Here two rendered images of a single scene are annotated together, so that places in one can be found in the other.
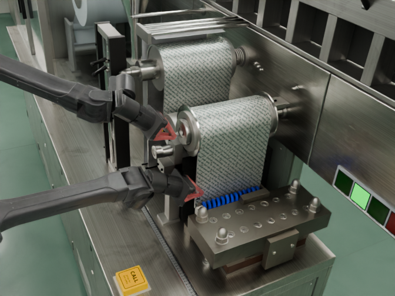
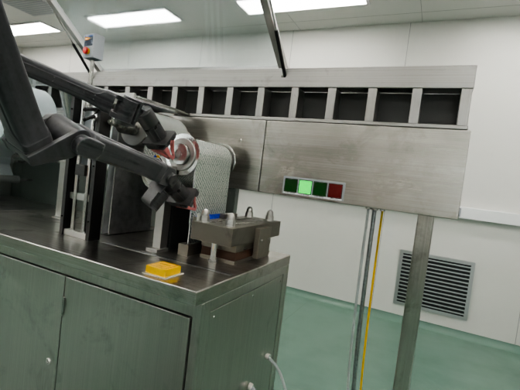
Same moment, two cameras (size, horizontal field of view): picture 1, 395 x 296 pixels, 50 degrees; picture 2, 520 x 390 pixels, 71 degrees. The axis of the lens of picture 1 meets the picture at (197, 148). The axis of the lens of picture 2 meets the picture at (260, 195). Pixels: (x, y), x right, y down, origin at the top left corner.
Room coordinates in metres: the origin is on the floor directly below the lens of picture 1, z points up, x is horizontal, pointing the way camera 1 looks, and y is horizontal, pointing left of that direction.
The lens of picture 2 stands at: (-0.22, 0.56, 1.21)
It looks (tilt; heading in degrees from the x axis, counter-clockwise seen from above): 3 degrees down; 324
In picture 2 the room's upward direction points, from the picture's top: 7 degrees clockwise
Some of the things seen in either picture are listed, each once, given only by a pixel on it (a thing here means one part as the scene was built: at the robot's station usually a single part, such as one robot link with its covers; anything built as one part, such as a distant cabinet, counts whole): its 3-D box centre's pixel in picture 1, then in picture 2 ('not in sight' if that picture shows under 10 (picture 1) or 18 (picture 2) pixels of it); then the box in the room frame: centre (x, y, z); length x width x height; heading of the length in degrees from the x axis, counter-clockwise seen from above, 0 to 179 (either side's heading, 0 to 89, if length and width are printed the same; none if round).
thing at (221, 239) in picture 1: (221, 234); (230, 219); (0.81, -0.08, 1.05); 0.04 x 0.04 x 0.04
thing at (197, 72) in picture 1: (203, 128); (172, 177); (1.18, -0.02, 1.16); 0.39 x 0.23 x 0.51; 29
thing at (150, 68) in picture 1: (147, 70); (128, 125); (1.22, 0.17, 1.33); 0.06 x 0.06 x 0.06; 29
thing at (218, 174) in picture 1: (230, 174); (210, 196); (1.02, -0.11, 1.10); 0.23 x 0.01 x 0.18; 119
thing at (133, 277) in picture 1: (131, 280); (163, 268); (0.76, 0.16, 0.91); 0.07 x 0.07 x 0.02; 29
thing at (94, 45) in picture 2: not in sight; (92, 46); (1.51, 0.27, 1.66); 0.07 x 0.07 x 0.10; 24
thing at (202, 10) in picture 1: (168, 13); not in sight; (1.58, 0.14, 1.41); 0.30 x 0.04 x 0.04; 119
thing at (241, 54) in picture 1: (234, 57); not in sight; (1.37, -0.11, 1.33); 0.07 x 0.07 x 0.07; 29
